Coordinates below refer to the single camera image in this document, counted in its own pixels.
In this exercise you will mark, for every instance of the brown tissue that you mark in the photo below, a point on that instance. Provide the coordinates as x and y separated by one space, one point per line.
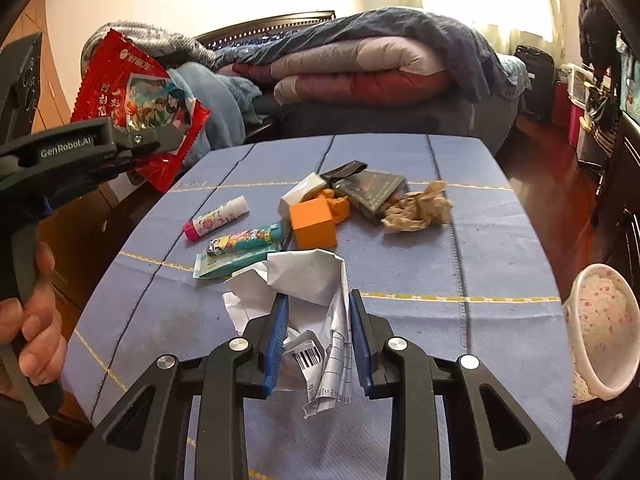
415 210

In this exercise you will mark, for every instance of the light blue towel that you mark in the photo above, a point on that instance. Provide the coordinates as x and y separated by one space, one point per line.
220 105

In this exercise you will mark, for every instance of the person's left hand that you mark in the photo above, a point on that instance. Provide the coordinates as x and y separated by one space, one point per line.
35 355

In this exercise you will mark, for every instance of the hanging dark clothing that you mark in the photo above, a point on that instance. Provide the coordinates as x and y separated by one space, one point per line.
597 25

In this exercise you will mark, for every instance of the grey fuzzy blanket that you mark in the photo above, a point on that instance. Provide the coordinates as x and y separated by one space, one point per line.
160 42

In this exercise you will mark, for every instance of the teal printed tube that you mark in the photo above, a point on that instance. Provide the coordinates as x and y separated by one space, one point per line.
245 240

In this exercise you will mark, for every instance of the white storage box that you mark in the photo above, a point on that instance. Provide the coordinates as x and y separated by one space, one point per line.
580 82

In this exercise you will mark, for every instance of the dark wooden furniture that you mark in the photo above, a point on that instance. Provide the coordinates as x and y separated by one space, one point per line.
625 240

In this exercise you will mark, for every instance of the pink speckled basin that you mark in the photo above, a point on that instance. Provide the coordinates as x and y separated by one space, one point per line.
605 320

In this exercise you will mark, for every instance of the dark bed base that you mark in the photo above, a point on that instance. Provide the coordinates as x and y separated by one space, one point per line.
380 117

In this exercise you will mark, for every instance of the dark blue blanket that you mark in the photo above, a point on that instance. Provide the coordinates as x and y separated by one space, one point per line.
400 25

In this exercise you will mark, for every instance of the white pink glue stick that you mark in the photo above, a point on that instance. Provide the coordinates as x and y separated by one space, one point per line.
215 220

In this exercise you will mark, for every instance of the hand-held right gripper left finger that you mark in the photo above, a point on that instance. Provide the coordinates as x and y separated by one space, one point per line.
275 340

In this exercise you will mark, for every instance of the folded pink red quilt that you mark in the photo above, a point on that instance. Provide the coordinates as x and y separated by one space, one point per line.
360 67

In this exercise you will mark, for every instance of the white paper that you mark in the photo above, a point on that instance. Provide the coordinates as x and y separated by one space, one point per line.
300 275

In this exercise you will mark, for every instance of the small orange toy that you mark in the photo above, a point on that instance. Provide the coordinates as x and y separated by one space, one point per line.
340 207

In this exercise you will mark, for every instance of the dark wooden headboard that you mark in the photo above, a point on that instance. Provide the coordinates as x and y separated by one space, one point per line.
260 22

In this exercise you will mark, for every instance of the white eraser box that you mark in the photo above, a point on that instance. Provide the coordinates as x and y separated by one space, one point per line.
300 192

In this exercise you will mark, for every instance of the black suitcase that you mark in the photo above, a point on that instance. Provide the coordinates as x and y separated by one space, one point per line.
535 80

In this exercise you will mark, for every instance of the red snack packet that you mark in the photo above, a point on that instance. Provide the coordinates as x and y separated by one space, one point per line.
115 85

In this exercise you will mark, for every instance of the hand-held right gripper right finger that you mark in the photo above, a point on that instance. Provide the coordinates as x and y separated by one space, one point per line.
360 340

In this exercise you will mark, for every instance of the dark foil packet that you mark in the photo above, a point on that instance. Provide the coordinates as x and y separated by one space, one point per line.
370 190

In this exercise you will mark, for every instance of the white curtain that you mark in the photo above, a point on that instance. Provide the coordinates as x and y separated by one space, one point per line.
500 0

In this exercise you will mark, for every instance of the red plastic box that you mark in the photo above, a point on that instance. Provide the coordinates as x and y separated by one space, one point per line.
574 117

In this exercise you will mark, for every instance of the orange block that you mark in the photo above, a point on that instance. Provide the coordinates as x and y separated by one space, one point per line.
312 222

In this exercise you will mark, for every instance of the blue checked tablecloth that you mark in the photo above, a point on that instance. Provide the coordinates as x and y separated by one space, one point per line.
450 260

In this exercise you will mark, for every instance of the teal wet wipe packet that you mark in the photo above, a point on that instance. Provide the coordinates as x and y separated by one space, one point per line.
215 266

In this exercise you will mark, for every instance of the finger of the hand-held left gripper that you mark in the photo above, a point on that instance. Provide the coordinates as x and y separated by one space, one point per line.
155 137

